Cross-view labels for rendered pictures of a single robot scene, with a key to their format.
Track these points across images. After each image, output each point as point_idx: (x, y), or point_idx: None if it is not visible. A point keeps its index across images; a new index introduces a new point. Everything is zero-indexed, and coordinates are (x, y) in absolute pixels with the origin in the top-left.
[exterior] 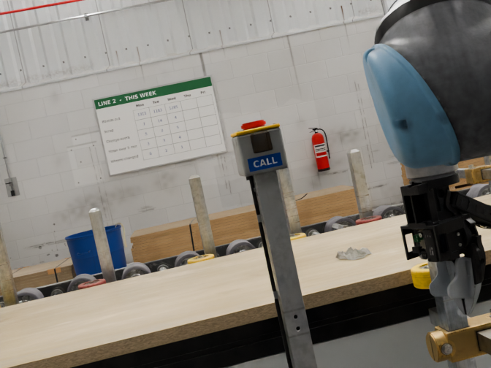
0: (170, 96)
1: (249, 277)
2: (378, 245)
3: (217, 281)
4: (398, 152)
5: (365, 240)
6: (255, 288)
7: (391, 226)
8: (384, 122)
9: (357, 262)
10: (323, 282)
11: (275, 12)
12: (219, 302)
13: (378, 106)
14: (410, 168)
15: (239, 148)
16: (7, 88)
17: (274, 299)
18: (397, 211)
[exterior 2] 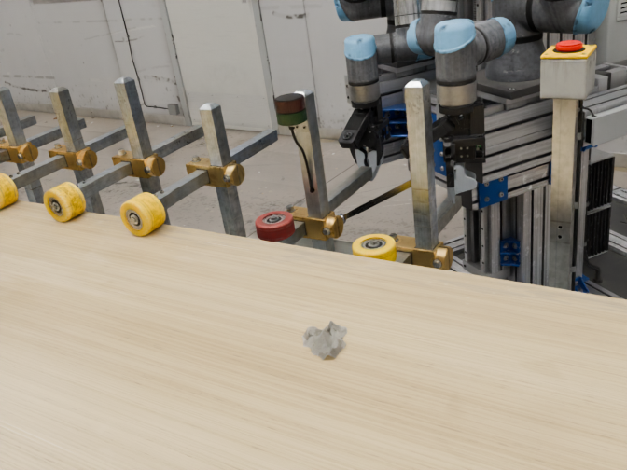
0: None
1: (468, 407)
2: (256, 353)
3: (518, 445)
4: (602, 21)
5: (207, 400)
6: (509, 343)
7: (83, 434)
8: (599, 11)
9: (355, 317)
10: (451, 292)
11: None
12: (580, 335)
13: (598, 5)
14: (476, 91)
15: (595, 61)
16: None
17: (525, 292)
18: None
